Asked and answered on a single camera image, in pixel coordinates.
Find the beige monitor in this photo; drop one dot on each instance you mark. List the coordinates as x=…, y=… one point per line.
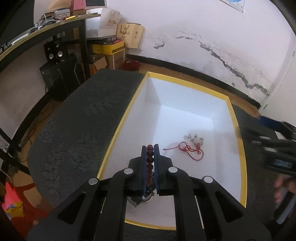
x=94, y=2

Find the pink box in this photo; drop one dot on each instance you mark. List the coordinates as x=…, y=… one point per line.
x=78, y=4

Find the red plastic stool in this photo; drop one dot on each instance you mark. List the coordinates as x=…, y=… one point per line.
x=34, y=206

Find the wall poster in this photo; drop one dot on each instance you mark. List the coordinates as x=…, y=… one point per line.
x=233, y=2

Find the black speaker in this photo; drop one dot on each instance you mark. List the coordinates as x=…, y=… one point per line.
x=60, y=53
x=50, y=55

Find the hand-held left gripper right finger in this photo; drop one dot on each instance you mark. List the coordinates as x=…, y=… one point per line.
x=157, y=166

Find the yellow cardboard box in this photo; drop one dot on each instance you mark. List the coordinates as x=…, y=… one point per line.
x=106, y=48

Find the yellow box with white inside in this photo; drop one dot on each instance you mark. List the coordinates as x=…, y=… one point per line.
x=185, y=111

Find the straw hat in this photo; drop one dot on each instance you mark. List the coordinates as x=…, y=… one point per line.
x=59, y=5

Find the brown paper bag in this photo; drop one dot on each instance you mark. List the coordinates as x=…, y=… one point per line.
x=129, y=34

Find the black baseboard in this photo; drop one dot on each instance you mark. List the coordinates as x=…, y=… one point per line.
x=196, y=74

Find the white gift bag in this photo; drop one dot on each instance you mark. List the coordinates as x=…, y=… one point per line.
x=104, y=25

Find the person's right hand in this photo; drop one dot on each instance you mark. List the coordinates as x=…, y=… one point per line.
x=283, y=187

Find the black desk with yellow edge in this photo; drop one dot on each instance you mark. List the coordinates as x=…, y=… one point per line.
x=46, y=32

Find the black computer tower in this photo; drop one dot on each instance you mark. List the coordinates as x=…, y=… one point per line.
x=60, y=78

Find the orange plastic bag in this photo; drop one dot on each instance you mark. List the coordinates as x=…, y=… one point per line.
x=11, y=201

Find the black flat box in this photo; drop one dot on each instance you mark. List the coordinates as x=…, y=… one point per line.
x=112, y=39

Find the small open cardboard box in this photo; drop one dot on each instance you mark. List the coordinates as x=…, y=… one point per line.
x=98, y=66

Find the brown cardboard box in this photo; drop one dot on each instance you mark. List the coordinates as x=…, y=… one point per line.
x=115, y=60

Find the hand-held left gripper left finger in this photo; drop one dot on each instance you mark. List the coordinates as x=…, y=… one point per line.
x=143, y=166

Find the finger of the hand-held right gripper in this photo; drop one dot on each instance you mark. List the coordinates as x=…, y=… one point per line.
x=254, y=138
x=270, y=121

